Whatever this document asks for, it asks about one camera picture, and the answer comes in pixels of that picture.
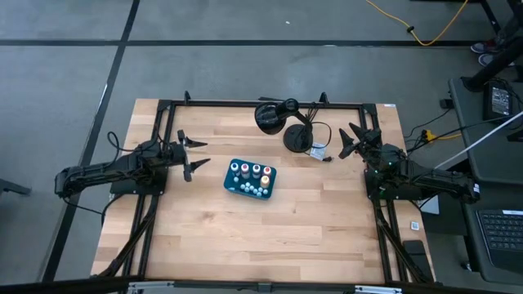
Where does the grey stand foot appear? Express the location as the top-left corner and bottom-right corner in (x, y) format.
(0, 177), (33, 198)

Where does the person's shoe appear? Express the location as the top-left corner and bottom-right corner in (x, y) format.
(469, 40), (498, 55)
(477, 52), (516, 68)

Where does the black power brick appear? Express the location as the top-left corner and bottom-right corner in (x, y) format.
(481, 79), (515, 122)

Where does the white paper sheet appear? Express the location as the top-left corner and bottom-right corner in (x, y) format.
(419, 194), (441, 216)

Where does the white lamp cord tag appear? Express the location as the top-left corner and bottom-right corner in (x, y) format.
(309, 141), (327, 160)

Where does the black flat device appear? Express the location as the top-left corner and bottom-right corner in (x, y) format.
(402, 239), (429, 281)

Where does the teal plastic bin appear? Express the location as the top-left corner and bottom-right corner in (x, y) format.
(222, 158), (279, 202)

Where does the black desk lamp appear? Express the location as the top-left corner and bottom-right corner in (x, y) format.
(253, 97), (315, 154)

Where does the black stand leg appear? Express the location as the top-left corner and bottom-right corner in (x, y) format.
(461, 24), (523, 93)

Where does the yellow plug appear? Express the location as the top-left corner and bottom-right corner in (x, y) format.
(420, 129), (463, 142)

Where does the yellow extension cord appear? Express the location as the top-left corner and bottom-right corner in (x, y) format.
(366, 0), (470, 47)

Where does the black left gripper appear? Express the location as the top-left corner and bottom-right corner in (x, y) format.
(162, 129), (212, 184)

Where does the black lamp power cord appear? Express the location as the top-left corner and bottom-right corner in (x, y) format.
(304, 102), (333, 163)

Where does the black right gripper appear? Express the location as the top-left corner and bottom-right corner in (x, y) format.
(337, 121), (404, 171)

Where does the white rod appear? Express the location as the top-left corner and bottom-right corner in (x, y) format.
(433, 110), (523, 170)

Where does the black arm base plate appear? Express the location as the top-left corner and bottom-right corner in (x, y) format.
(109, 163), (169, 196)
(364, 169), (409, 202)

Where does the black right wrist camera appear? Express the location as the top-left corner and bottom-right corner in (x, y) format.
(364, 127), (384, 145)

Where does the black keyboard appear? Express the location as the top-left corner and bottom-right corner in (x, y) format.
(475, 208), (523, 275)

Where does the dark grey side desk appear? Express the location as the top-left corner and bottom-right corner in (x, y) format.
(448, 76), (523, 287)

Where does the black front crossbar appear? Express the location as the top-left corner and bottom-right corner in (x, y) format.
(0, 275), (523, 294)

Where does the black table frame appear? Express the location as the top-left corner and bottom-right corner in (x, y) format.
(90, 90), (436, 287)

